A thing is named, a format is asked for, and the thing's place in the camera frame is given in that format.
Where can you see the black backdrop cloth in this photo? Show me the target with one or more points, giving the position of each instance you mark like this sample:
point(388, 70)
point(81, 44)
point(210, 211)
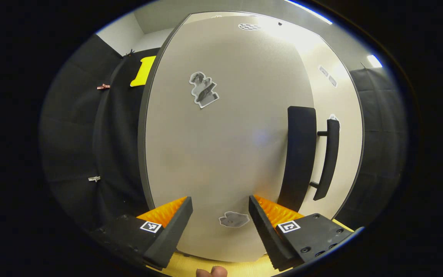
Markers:
point(79, 146)
point(383, 146)

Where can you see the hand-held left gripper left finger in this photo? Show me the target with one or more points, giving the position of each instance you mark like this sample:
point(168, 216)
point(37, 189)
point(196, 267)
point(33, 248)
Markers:
point(171, 234)

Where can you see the black cloth clip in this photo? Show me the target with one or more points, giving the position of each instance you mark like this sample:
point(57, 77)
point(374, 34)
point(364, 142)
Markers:
point(129, 52)

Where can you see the red cloth clip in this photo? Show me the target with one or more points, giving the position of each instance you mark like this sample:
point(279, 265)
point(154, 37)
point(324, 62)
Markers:
point(103, 86)

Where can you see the white cabinet door checkered sticker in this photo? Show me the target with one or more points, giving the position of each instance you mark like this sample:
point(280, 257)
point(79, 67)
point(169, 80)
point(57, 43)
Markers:
point(225, 154)

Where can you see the ceiling strip light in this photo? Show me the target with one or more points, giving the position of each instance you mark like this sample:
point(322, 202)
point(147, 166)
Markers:
point(310, 11)

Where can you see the white and grey cabinet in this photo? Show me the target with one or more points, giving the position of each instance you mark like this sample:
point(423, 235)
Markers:
point(141, 127)

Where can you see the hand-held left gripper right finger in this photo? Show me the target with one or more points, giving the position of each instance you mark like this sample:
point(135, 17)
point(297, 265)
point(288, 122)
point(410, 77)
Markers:
point(267, 234)

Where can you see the white cloth clip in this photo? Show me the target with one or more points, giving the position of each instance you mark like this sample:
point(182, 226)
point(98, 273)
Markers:
point(94, 179)

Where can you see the small ceiling light panel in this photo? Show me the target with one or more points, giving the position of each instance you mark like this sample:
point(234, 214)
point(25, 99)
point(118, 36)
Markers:
point(375, 61)

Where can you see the white cabinet door box sticker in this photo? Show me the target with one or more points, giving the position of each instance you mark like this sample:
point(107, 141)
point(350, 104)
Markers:
point(346, 100)

